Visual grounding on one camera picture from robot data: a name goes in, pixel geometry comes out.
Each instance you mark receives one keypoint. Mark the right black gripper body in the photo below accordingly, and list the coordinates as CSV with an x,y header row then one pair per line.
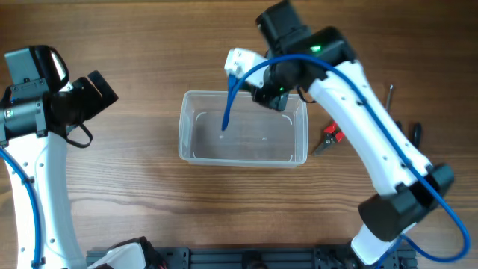
x,y
275,92

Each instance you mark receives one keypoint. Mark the clear plastic container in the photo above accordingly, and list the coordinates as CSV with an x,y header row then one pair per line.
x,y
255,136

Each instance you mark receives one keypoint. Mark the black red screwdriver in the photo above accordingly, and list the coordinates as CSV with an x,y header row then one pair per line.
x,y
416,135

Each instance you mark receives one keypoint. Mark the small metal hammer tool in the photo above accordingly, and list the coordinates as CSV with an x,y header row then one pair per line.
x,y
389,97

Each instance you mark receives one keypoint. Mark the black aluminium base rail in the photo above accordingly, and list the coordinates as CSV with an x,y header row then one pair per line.
x,y
334,256

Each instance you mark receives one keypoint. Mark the black orange needle-nose pliers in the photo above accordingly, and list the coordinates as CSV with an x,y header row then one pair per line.
x,y
399,125

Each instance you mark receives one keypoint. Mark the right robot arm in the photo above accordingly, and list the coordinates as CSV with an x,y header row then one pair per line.
x,y
407,185

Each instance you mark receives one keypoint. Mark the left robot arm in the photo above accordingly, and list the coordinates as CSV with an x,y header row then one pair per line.
x,y
38,111

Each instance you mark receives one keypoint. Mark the red handled snips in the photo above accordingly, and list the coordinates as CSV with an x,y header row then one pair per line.
x,y
332,135

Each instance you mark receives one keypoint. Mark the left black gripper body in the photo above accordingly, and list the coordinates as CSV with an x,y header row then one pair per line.
x,y
83,100

